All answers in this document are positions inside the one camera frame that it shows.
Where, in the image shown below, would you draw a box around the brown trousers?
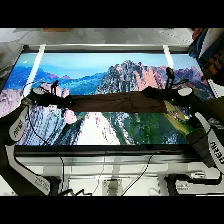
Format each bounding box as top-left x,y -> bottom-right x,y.
68,91 -> 168,114

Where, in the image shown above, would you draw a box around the black cable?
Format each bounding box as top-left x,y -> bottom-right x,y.
25,105 -> 66,197
121,153 -> 156,197

